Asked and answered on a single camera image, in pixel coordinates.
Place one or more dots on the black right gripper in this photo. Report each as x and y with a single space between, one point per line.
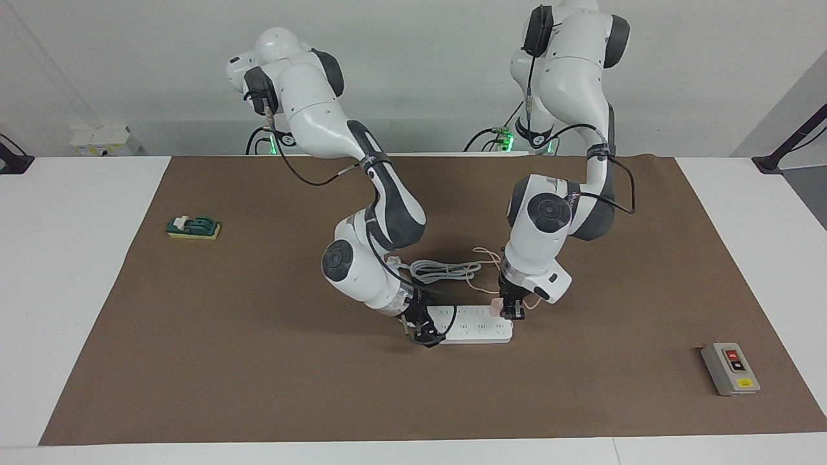
417 310

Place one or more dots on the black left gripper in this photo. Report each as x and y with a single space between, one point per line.
510 289

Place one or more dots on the pink charger plug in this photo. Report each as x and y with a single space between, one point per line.
495 308

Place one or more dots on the white power strip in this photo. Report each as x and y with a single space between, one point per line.
478 329

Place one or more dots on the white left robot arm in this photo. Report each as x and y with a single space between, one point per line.
568 84

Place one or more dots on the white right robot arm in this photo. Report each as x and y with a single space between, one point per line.
323 123

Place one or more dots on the brown table mat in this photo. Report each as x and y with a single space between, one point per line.
258 387

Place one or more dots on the grey push button box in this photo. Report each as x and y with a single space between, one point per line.
730 369

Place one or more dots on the black stand clamp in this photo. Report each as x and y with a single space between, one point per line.
785 145
13 161

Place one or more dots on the green knife switch yellow base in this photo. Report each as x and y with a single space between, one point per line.
194 227

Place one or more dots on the white wall socket box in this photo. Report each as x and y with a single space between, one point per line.
103 141

